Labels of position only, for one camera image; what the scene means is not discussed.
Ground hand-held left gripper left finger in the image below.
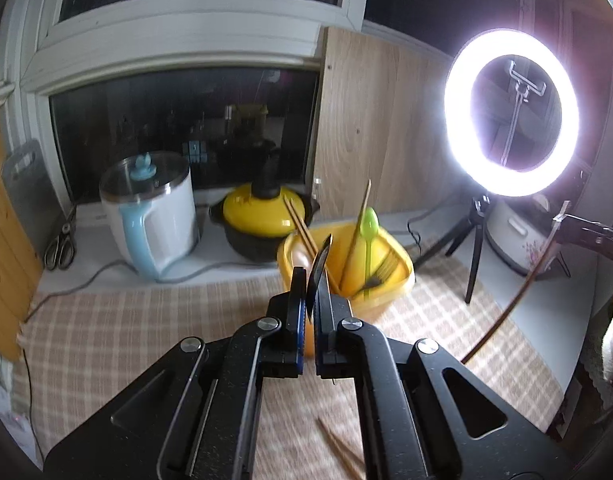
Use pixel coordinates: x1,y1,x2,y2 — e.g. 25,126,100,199
44,266,308,480

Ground beige checked tablecloth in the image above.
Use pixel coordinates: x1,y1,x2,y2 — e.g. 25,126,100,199
11,255,568,480

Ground kettle power cable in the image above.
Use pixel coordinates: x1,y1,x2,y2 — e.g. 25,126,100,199
22,257,228,461

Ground black pot with yellow lid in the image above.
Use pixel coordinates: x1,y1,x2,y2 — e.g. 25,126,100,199
209,157,321,264

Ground light wooden panel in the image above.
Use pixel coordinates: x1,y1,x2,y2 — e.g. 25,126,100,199
309,26,488,222

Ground long dark wooden utensil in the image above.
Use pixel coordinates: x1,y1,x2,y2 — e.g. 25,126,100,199
461,201,572,365

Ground white blue electric kettle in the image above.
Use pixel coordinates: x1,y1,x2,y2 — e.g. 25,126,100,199
99,151,200,282

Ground phone holder clamp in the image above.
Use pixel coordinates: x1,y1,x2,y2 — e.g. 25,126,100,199
501,60,545,166

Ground green plastic spoon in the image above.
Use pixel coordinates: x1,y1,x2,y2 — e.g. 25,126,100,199
359,207,381,288

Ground black utensil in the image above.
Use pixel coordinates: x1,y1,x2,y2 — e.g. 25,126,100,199
306,234,334,324

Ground wooden cabinet side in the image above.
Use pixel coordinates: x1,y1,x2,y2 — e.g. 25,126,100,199
0,55,45,362

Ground grey metal cutting board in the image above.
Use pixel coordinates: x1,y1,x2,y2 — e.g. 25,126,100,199
1,140,73,257

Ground dark fork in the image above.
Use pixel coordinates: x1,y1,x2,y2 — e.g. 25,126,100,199
364,254,400,292

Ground white window frame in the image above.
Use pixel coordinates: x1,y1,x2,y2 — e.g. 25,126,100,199
0,0,373,207

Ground white ring light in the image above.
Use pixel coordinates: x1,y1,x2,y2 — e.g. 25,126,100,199
444,28,585,199

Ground black handled scissors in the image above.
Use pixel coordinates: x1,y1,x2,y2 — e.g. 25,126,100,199
44,209,78,272

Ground yellow plastic utensil container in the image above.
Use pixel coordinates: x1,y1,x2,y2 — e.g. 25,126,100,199
277,224,416,359

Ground black tripod stand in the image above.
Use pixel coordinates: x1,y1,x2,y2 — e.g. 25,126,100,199
414,192,490,306

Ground wooden chopstick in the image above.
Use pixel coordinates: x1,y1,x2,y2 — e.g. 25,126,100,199
331,431,366,467
288,197,319,257
341,179,373,286
283,198,313,257
317,417,361,480

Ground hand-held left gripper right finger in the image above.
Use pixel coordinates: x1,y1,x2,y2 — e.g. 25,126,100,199
314,274,575,480

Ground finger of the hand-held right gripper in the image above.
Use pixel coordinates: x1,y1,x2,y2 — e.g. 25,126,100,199
581,233,613,257
561,213,613,236

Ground black ring light cable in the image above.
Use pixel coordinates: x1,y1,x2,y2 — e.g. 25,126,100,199
405,199,470,262

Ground white floral rice cooker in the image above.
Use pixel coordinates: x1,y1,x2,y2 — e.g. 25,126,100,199
487,194,570,277

